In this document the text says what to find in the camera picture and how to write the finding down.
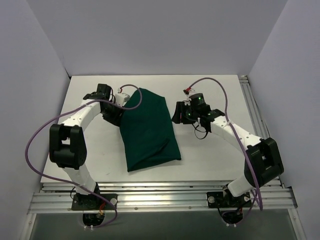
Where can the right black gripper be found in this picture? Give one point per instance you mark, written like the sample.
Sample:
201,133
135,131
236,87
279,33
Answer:
180,113

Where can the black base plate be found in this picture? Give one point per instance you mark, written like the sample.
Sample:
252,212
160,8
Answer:
90,202
223,200

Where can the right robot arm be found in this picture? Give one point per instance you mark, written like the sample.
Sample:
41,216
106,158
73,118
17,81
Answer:
262,162

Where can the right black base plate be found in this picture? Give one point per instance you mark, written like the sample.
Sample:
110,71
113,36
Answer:
223,200

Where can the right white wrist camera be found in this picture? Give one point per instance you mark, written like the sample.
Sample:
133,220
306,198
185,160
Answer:
188,93

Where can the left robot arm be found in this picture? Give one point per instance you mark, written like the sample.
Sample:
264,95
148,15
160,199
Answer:
67,145

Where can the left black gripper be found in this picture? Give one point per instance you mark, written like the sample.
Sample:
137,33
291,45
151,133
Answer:
114,117

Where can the aluminium rail frame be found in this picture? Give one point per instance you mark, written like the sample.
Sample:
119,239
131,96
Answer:
167,201

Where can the green surgical drape cloth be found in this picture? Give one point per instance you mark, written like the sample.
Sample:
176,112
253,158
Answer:
147,132

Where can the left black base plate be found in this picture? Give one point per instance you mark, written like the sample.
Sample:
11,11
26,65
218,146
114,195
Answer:
90,202

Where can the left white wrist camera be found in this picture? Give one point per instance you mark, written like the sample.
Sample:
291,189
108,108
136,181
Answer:
121,99

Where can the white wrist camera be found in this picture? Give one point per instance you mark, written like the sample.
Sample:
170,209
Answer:
121,99
188,93

